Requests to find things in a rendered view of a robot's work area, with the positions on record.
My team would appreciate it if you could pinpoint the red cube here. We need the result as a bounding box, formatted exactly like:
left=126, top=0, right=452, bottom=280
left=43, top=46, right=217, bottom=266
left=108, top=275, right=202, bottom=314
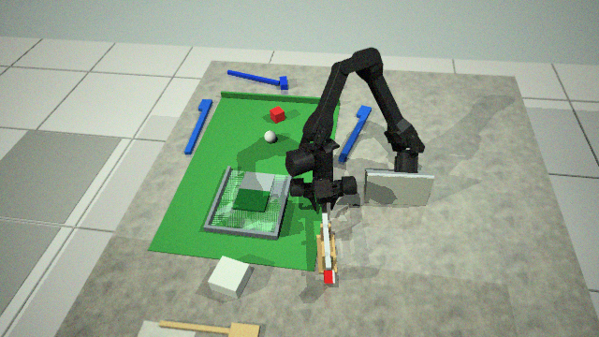
left=270, top=106, right=285, bottom=124

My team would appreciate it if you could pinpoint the white golf ball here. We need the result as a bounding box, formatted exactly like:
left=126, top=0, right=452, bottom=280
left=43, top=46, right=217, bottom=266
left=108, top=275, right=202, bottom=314
left=264, top=130, right=276, bottom=142

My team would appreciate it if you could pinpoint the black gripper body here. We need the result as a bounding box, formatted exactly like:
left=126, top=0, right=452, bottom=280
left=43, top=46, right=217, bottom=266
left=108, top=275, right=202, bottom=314
left=290, top=166, right=358, bottom=197

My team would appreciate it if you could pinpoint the green putting mat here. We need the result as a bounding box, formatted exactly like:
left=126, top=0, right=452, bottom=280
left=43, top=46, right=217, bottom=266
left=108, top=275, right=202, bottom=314
left=149, top=97, right=322, bottom=271

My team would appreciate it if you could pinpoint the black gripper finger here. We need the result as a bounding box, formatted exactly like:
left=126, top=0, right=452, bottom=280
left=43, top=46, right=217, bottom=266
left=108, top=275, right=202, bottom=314
left=303, top=191, right=316, bottom=211
left=330, top=193, right=344, bottom=211

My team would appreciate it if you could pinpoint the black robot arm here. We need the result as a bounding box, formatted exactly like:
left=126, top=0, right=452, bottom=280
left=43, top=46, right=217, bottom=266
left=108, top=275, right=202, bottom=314
left=285, top=48, right=425, bottom=204

